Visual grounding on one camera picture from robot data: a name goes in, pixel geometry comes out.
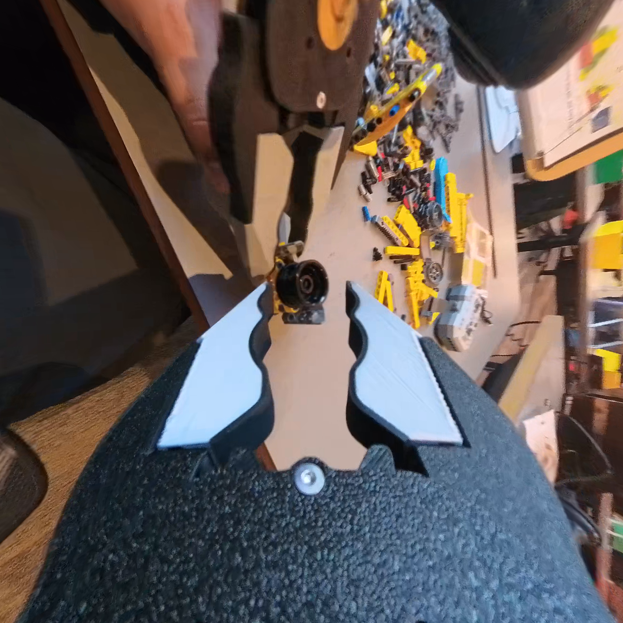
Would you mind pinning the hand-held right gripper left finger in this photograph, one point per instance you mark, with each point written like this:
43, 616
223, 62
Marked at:
219, 384

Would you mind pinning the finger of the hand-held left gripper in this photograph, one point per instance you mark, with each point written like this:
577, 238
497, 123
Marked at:
272, 180
328, 160

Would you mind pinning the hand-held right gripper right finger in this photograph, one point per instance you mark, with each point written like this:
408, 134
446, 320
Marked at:
404, 384

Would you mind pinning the yellow grey toy claw assembly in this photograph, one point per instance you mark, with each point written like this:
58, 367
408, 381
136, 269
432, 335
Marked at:
292, 316

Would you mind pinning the black toy wheel rim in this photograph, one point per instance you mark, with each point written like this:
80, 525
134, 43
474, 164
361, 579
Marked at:
301, 282

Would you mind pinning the person's left forearm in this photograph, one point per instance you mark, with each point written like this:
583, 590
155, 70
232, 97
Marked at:
112, 29

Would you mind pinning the person's left hand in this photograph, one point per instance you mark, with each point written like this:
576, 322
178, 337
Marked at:
190, 58

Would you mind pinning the yellow toy vehicle model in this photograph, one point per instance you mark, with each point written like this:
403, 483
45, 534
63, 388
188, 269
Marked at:
389, 112

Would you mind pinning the grey toy motor hub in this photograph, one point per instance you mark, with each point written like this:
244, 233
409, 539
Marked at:
462, 316

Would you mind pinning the long yellow toy beam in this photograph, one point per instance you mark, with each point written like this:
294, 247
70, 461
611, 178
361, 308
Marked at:
384, 289

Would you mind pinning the heap of yellow toy beams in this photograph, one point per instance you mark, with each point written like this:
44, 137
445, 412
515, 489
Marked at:
413, 287

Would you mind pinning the pile of small building pieces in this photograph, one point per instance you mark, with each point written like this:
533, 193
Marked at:
409, 73

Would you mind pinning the grey spoked toy wheel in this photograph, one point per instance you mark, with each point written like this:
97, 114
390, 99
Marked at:
431, 215
433, 272

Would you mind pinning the blue curved toy panel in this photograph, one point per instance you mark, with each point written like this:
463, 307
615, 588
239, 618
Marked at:
442, 185

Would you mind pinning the white stand base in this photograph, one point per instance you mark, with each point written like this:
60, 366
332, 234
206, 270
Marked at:
504, 119

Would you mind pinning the black chair armrest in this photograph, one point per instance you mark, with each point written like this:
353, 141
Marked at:
19, 482

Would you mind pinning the printed paper sheet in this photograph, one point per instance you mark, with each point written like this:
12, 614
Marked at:
584, 107

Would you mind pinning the yellow toy frame part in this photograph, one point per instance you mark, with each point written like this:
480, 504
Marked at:
460, 214

